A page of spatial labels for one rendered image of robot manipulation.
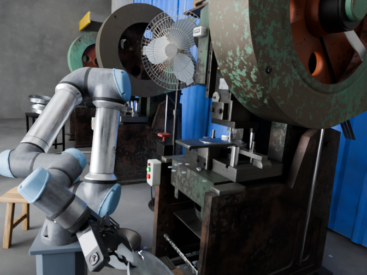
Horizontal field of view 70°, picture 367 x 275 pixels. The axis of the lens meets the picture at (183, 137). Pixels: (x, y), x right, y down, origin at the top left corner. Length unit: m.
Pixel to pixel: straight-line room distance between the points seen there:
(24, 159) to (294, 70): 0.82
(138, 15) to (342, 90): 1.88
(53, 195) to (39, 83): 7.00
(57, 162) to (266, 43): 0.65
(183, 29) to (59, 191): 1.60
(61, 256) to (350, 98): 1.22
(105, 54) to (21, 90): 5.36
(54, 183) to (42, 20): 7.17
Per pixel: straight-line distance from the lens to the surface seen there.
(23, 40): 7.67
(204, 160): 1.28
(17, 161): 0.82
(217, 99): 1.33
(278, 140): 1.40
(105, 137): 0.97
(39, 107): 3.92
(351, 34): 1.20
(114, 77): 0.97
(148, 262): 0.88
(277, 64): 0.85
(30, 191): 0.69
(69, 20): 7.82
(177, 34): 2.06
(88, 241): 0.70
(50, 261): 1.12
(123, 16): 2.51
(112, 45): 2.45
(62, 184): 0.71
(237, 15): 0.81
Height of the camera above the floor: 1.03
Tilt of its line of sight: 11 degrees down
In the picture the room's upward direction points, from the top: 4 degrees clockwise
